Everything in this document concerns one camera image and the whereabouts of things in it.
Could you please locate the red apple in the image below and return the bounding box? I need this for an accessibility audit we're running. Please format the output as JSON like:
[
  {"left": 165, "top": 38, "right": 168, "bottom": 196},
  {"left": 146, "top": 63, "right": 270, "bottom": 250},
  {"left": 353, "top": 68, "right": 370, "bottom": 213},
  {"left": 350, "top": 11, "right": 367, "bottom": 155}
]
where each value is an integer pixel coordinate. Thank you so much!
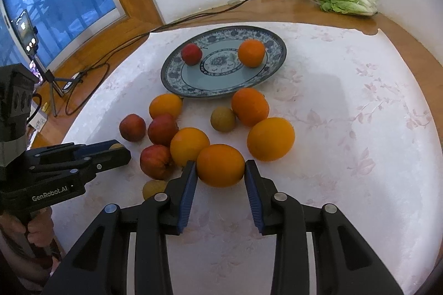
[
  {"left": 148, "top": 113, "right": 179, "bottom": 147},
  {"left": 140, "top": 144, "right": 174, "bottom": 181},
  {"left": 181, "top": 43, "right": 203, "bottom": 66},
  {"left": 119, "top": 114, "right": 147, "bottom": 143}
]

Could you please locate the black power cable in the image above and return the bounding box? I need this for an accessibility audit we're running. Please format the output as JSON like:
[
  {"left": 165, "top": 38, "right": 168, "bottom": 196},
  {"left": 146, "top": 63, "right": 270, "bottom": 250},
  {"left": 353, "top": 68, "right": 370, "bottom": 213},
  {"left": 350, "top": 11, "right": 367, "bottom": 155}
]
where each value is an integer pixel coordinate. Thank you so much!
[{"left": 65, "top": 0, "right": 312, "bottom": 116}]

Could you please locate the blue patterned porcelain plate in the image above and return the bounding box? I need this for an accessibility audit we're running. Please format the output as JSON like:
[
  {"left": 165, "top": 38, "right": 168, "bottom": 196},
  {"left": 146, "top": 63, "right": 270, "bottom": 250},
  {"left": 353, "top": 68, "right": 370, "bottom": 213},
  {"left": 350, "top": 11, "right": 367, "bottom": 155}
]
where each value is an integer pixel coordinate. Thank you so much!
[{"left": 161, "top": 26, "right": 288, "bottom": 99}]

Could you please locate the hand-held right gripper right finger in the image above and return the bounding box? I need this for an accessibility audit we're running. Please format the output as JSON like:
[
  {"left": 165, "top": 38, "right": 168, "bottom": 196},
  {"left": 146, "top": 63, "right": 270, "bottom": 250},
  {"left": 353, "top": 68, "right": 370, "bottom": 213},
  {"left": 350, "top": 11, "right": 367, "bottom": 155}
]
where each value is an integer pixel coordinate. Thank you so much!
[{"left": 244, "top": 159, "right": 404, "bottom": 295}]

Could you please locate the white floral table cover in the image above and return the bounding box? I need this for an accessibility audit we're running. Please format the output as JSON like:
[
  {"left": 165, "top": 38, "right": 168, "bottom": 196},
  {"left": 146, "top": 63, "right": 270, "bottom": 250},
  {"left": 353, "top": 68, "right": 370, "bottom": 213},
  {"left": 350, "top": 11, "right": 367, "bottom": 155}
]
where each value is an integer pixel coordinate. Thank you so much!
[{"left": 60, "top": 22, "right": 440, "bottom": 295}]

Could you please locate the small printed box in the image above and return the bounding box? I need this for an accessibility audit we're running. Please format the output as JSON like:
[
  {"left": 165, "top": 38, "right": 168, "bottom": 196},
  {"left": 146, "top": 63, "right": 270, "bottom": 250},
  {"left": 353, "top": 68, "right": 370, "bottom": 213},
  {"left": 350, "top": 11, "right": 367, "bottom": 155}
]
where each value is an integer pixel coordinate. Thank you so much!
[{"left": 28, "top": 110, "right": 49, "bottom": 130}]

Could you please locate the orange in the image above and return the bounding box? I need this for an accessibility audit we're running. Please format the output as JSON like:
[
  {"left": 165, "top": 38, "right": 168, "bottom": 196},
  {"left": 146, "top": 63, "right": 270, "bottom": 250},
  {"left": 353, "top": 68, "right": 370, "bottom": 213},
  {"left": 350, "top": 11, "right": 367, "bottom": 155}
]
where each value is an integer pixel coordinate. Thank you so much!
[
  {"left": 149, "top": 93, "right": 183, "bottom": 120},
  {"left": 237, "top": 39, "right": 266, "bottom": 68},
  {"left": 231, "top": 88, "right": 270, "bottom": 128},
  {"left": 196, "top": 144, "right": 246, "bottom": 188},
  {"left": 169, "top": 128, "right": 211, "bottom": 167},
  {"left": 247, "top": 117, "right": 296, "bottom": 163}
]

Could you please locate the person's left hand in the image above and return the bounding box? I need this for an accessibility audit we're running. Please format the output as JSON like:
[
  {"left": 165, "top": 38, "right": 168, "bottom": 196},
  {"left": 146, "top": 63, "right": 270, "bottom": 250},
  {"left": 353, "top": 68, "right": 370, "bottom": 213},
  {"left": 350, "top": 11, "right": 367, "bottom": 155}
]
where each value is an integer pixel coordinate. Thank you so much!
[{"left": 0, "top": 207, "right": 56, "bottom": 249}]

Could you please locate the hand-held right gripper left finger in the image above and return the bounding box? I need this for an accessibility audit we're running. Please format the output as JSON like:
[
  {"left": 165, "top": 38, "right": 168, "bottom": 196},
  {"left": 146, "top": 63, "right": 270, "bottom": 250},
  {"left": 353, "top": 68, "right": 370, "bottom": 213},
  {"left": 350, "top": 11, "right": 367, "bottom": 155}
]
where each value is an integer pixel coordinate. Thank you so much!
[{"left": 42, "top": 160, "right": 199, "bottom": 295}]

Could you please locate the person's left forearm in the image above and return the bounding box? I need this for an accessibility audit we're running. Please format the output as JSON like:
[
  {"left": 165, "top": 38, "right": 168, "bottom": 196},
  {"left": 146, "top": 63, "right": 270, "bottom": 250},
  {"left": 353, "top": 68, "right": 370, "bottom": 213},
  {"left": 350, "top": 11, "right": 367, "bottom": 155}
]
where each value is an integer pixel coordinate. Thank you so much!
[{"left": 0, "top": 240, "right": 63, "bottom": 294}]

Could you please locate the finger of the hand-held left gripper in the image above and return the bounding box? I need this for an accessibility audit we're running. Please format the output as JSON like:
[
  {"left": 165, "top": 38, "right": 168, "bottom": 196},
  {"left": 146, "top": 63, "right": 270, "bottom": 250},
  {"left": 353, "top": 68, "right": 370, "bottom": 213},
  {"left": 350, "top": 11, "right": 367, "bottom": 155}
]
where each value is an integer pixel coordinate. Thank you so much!
[
  {"left": 26, "top": 140, "right": 122, "bottom": 162},
  {"left": 31, "top": 148, "right": 131, "bottom": 185}
]

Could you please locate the black smartphone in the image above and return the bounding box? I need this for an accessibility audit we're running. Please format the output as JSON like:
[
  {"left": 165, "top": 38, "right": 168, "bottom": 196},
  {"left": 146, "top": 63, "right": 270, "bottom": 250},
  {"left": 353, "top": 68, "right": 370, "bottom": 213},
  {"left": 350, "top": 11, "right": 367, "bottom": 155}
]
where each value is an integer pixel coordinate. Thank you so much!
[{"left": 14, "top": 9, "right": 38, "bottom": 55}]

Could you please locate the black tripod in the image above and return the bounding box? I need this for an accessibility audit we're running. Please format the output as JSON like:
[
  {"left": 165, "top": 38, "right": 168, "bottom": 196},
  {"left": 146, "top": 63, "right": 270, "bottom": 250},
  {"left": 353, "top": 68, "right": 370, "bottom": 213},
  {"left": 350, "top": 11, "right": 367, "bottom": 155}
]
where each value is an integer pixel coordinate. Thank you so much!
[{"left": 33, "top": 53, "right": 84, "bottom": 117}]

